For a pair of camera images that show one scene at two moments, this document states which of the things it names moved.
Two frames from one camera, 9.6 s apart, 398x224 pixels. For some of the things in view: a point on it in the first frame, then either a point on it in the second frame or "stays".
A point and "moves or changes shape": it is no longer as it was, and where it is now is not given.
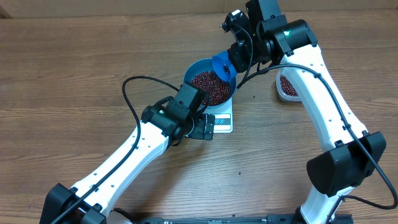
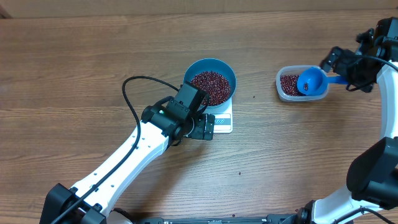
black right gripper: x=237 y=53 to x=344 y=58
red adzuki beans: x=219 y=89 stays
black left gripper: x=197 y=130 stays
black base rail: x=269 y=219 stays
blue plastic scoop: x=224 y=68 moves or changes shape
